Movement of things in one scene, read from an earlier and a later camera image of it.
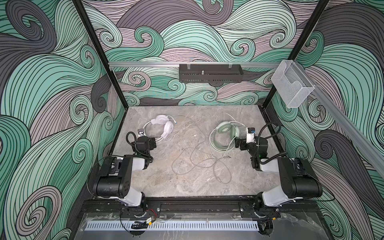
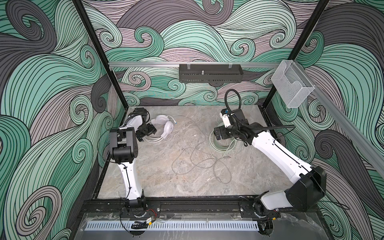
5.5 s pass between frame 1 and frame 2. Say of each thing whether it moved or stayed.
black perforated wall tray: stayed
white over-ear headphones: stayed
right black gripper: moved
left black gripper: moved
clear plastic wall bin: stayed
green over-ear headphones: stayed
